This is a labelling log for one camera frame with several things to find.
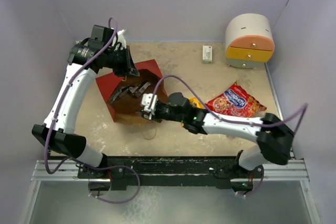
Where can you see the brown chocolate snack packet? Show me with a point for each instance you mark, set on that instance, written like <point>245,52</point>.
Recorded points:
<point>137,91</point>

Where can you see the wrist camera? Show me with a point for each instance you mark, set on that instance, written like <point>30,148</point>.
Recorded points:
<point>119,42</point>
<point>148,102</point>

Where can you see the yellow snack packet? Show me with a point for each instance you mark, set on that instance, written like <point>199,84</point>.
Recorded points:
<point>196,103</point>

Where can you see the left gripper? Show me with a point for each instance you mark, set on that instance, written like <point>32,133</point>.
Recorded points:
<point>129,67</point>

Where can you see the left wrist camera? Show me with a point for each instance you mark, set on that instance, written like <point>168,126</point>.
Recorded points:
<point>119,42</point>

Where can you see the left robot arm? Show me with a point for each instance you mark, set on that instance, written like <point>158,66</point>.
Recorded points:
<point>105,48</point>

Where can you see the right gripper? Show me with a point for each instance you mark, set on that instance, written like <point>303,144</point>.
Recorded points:
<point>155,116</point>

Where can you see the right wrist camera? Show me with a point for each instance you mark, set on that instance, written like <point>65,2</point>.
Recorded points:
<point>148,102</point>

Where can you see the purple snack packet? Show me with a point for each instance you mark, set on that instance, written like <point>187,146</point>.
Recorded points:
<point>118,93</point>

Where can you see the red paper bag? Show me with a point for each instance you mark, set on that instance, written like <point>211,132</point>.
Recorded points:
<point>123,97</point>

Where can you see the round pastel drawer cabinet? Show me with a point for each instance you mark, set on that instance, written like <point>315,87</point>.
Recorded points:
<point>248,41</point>

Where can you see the large red snack bag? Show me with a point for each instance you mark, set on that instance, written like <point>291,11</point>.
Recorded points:
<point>235,101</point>

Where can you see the small white box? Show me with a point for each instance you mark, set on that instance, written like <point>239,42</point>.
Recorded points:
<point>207,54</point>

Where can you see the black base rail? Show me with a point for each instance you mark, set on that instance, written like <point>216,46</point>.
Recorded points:
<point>221,172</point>

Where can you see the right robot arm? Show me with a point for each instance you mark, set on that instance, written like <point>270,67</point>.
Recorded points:
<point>272,138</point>

